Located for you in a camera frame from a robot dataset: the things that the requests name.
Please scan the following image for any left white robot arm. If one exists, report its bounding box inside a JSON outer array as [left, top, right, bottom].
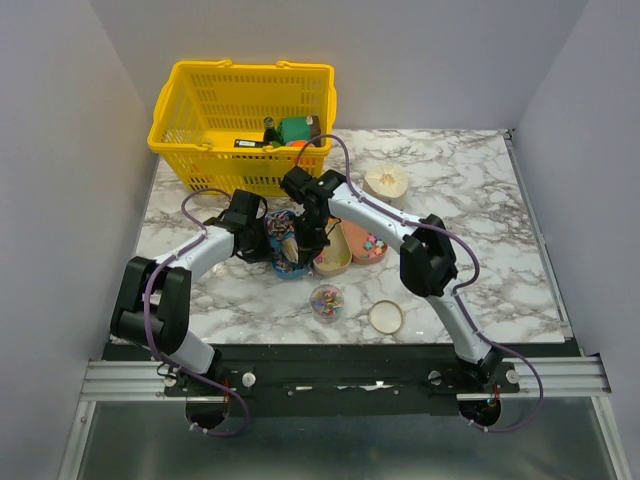
[[110, 189, 272, 395]]

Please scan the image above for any green glass bottle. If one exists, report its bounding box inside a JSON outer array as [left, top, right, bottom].
[[263, 116, 282, 148]]

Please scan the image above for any gold rimmed jar lid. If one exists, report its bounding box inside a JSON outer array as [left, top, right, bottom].
[[368, 300, 404, 335]]

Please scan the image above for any black rectangular pack in basket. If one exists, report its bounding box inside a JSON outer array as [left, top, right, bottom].
[[234, 139, 269, 148]]

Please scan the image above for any wrapped toilet paper roll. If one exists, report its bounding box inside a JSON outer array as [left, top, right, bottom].
[[363, 163, 409, 210]]

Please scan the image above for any green box in basket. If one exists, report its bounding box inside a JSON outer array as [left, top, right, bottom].
[[277, 115, 321, 145]]

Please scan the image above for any pink tray of star candies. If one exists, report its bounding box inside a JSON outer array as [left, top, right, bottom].
[[341, 220, 387, 265]]

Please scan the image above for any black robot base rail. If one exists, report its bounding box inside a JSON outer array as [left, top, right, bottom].
[[102, 340, 583, 426]]

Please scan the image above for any beige tray of gummy candies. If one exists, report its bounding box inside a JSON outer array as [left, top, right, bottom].
[[313, 221, 352, 277]]

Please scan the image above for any clear glass jar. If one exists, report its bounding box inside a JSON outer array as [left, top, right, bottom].
[[309, 284, 345, 325]]

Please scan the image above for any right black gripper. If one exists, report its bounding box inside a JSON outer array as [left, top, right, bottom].
[[289, 210, 330, 266]]

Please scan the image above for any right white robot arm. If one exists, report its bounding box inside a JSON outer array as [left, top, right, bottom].
[[280, 167, 502, 392]]

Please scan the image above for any silver metal scoop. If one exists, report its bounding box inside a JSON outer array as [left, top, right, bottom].
[[281, 237, 299, 264]]

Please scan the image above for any blue tray of striped candies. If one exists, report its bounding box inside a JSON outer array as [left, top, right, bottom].
[[265, 209, 308, 280]]

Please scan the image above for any aluminium frame rail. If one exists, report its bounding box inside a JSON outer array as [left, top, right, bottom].
[[80, 357, 611, 402]]

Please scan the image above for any yellow plastic shopping basket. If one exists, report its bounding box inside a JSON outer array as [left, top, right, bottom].
[[147, 60, 337, 197]]

